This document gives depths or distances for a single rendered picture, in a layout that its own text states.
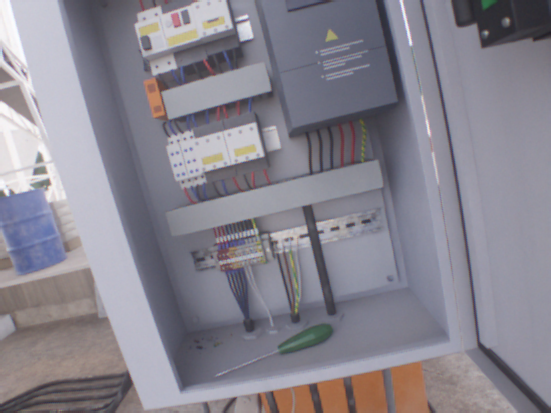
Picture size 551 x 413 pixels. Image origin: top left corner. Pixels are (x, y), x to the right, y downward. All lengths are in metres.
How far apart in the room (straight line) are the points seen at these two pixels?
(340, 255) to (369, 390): 0.63
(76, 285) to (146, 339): 2.94
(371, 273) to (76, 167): 0.45
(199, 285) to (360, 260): 0.27
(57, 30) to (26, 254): 4.17
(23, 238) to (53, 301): 1.17
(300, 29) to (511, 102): 0.21
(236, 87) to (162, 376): 0.39
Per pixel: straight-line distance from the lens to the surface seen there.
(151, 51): 0.52
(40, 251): 4.53
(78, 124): 0.44
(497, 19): 0.21
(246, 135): 0.47
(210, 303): 0.62
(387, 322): 0.55
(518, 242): 0.34
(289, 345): 0.51
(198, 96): 0.51
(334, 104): 0.38
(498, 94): 0.32
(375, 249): 0.59
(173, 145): 0.50
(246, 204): 0.50
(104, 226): 0.43
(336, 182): 0.49
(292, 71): 0.39
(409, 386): 1.17
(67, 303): 3.51
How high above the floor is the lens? 0.92
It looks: 9 degrees down
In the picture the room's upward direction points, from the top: 14 degrees counter-clockwise
